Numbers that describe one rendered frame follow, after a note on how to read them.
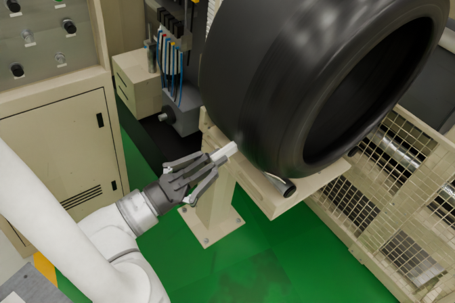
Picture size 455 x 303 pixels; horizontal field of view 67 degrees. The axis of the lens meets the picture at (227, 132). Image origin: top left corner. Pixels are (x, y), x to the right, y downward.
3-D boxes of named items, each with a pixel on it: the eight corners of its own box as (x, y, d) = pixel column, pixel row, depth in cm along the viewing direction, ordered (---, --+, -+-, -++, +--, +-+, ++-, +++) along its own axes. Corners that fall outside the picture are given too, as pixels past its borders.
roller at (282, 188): (210, 117, 111) (221, 108, 111) (215, 123, 114) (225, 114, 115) (284, 196, 93) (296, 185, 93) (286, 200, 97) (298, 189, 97)
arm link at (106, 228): (123, 209, 82) (150, 255, 76) (61, 250, 77) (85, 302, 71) (107, 191, 72) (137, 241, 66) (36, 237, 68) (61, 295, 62)
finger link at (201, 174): (171, 186, 76) (174, 191, 75) (213, 159, 79) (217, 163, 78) (175, 193, 79) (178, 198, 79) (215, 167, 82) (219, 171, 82)
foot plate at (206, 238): (177, 210, 188) (177, 207, 186) (217, 188, 201) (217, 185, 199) (204, 249, 175) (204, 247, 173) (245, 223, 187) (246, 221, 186)
